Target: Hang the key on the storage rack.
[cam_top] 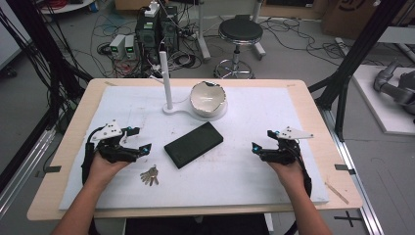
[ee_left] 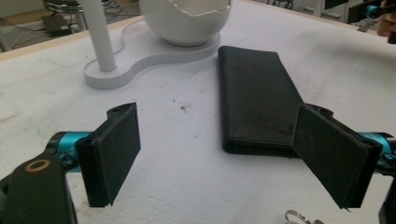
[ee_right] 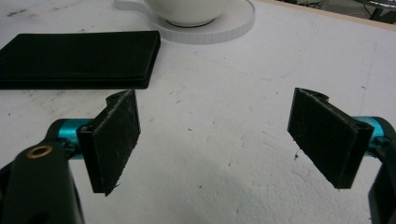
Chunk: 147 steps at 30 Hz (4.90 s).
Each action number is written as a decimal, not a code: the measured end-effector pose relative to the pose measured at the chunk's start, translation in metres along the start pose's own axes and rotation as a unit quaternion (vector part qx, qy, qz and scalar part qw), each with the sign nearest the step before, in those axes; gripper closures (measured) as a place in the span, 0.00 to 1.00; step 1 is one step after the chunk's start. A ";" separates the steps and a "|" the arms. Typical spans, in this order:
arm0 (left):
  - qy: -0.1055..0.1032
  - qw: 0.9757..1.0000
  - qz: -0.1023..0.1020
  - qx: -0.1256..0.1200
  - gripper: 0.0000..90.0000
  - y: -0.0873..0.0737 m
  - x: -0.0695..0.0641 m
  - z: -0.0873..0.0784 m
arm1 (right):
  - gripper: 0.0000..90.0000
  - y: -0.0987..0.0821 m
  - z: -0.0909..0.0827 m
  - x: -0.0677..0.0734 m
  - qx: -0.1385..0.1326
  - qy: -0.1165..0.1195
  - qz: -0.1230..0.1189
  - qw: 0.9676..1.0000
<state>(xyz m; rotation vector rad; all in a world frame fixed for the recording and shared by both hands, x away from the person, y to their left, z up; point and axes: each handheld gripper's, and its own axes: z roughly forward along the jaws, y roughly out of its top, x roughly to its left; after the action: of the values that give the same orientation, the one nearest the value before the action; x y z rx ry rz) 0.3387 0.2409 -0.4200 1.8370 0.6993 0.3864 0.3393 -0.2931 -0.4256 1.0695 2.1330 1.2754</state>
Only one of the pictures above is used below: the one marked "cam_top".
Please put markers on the brown cardboard box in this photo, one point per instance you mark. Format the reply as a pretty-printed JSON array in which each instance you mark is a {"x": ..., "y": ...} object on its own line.
[{"x": 355, "y": 16}]

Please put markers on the black cross floor tape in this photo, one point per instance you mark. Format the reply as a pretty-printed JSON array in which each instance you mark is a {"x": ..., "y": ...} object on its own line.
[{"x": 349, "y": 218}]

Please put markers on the person's right hand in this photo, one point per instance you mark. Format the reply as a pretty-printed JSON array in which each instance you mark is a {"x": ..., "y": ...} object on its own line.
[{"x": 290, "y": 176}]

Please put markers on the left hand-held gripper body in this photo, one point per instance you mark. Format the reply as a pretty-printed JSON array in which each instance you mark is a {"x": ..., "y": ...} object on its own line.
[{"x": 112, "y": 150}]

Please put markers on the white floor board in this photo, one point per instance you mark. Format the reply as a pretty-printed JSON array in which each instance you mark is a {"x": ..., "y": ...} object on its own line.
[{"x": 375, "y": 107}]

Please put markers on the black frame post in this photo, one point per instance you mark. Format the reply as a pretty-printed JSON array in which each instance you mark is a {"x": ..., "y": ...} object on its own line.
[
  {"x": 355, "y": 62},
  {"x": 39, "y": 49}
]

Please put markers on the white ceramic bowl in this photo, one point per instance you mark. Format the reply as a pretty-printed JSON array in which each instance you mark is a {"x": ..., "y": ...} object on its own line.
[{"x": 208, "y": 98}]

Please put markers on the black rectangular case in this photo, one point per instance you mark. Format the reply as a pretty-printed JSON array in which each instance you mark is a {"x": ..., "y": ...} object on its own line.
[{"x": 193, "y": 145}]

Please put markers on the black computer tower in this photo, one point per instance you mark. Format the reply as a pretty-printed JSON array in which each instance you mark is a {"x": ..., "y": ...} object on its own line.
[
  {"x": 148, "y": 39},
  {"x": 170, "y": 29}
]

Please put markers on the beige masking tape piece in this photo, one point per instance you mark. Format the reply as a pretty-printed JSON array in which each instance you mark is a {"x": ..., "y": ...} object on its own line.
[
  {"x": 290, "y": 85},
  {"x": 111, "y": 83}
]

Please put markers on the white power strip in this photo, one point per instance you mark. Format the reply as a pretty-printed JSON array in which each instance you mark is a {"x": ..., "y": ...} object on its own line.
[{"x": 152, "y": 9}]

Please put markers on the black round stool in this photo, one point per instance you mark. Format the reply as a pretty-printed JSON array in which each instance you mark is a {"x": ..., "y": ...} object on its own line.
[{"x": 240, "y": 31}]

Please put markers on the white foam mat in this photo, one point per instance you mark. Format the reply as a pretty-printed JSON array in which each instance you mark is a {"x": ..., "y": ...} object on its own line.
[{"x": 228, "y": 182}]

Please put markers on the white table leg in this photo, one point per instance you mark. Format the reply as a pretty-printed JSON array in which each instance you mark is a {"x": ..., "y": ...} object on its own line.
[
  {"x": 258, "y": 49},
  {"x": 203, "y": 36}
]

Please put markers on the black tape strip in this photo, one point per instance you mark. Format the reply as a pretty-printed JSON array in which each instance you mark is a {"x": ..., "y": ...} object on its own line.
[
  {"x": 344, "y": 168},
  {"x": 52, "y": 169}
]

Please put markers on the grey power supply unit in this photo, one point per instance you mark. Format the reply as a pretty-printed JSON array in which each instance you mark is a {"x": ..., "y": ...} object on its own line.
[
  {"x": 117, "y": 45},
  {"x": 129, "y": 47}
]

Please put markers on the person's left hand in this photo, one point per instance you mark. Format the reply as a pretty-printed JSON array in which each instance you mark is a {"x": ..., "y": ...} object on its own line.
[{"x": 104, "y": 171}]

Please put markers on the aluminium frame rail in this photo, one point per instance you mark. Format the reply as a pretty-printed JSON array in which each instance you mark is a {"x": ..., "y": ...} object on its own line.
[
  {"x": 355, "y": 182},
  {"x": 23, "y": 169}
]

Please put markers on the thin wooden stick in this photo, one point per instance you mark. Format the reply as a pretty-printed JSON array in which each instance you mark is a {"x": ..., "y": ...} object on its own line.
[{"x": 336, "y": 193}]

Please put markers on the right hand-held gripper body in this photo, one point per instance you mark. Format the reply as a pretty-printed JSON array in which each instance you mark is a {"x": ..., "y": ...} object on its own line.
[{"x": 283, "y": 152}]

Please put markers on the bunch of metal keys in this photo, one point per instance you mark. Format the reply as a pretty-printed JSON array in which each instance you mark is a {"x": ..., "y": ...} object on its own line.
[{"x": 149, "y": 176}]

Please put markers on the white stand with pole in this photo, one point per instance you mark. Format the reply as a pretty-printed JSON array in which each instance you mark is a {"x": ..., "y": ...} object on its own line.
[{"x": 167, "y": 84}]

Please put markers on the person's dark clothing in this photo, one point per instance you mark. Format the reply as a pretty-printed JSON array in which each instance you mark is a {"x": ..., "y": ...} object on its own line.
[{"x": 195, "y": 225}]

